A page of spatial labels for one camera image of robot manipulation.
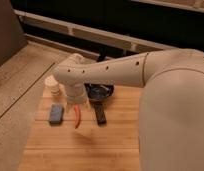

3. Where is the white ceramic cup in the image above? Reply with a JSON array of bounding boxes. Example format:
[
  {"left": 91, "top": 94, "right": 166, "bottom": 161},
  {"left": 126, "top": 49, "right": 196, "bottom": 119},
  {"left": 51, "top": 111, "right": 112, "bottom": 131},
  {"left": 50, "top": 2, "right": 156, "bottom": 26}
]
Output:
[{"left": 44, "top": 75, "right": 60, "bottom": 95}]

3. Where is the blue sponge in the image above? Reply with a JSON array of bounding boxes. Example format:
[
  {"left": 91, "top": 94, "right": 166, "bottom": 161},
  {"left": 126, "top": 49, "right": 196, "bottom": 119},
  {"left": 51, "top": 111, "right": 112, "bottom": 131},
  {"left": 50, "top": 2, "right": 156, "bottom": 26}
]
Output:
[{"left": 49, "top": 104, "right": 64, "bottom": 124}]

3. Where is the wooden cutting board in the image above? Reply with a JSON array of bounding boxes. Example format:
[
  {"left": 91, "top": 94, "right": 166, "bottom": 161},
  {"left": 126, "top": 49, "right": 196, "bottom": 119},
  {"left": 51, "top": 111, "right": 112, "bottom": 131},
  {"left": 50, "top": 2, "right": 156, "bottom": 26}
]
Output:
[{"left": 18, "top": 86, "right": 141, "bottom": 171}]

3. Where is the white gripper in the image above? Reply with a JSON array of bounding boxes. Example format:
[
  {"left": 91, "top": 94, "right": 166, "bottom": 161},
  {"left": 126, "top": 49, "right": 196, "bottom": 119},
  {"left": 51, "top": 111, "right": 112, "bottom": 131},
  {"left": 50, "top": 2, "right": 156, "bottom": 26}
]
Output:
[{"left": 65, "top": 84, "right": 87, "bottom": 104}]

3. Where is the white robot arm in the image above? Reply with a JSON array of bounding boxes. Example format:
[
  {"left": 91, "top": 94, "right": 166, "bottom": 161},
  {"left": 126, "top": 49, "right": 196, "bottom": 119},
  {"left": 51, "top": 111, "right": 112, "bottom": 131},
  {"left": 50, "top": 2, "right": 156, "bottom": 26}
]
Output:
[{"left": 54, "top": 49, "right": 204, "bottom": 171}]

